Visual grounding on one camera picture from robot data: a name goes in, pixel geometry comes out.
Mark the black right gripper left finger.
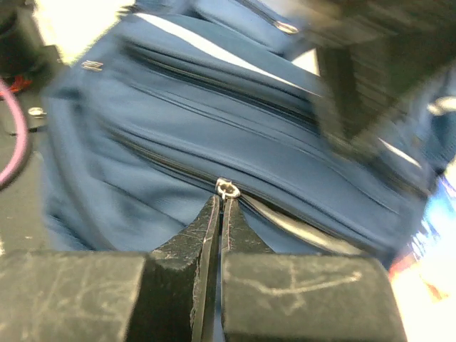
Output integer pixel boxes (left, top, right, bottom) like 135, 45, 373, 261
1, 196, 221, 341

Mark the navy blue student backpack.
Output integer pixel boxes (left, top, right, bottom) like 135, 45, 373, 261
43, 13, 455, 266

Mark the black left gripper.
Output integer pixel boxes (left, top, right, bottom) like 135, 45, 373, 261
303, 1, 455, 157

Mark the blue Jane Eyre book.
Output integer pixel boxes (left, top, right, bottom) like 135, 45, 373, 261
390, 175, 455, 303

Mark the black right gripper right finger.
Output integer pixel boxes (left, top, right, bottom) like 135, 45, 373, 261
221, 199, 407, 341

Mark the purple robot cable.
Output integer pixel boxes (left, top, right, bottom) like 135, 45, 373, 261
0, 78, 29, 192

